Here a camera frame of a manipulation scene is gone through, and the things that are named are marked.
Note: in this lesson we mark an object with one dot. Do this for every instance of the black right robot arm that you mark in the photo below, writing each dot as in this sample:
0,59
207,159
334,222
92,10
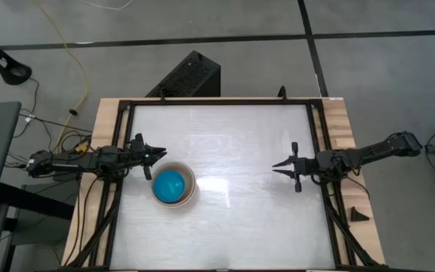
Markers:
372,153

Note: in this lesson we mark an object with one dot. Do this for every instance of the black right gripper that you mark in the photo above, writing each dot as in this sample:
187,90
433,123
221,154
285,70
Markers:
305,166

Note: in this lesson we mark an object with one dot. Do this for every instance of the large pale pink bowl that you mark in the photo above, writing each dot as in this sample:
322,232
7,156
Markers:
190,180

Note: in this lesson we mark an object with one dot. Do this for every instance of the black stand with round foot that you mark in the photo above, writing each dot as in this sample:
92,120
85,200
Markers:
11,70

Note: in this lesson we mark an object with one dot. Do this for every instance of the black frame clamp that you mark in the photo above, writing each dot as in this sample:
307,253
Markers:
282,93

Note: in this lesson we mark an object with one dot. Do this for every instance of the black triangular bracket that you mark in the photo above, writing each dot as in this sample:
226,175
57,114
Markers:
359,216

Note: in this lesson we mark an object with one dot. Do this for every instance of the black perforated computer case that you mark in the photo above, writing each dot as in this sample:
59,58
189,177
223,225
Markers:
187,77

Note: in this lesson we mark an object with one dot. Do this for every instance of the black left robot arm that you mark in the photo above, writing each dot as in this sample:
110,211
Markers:
70,160

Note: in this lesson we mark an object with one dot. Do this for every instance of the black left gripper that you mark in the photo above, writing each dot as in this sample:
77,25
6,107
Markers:
140,155

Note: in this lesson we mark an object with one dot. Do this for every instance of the black metal table frame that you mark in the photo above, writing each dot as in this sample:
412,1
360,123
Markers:
121,189

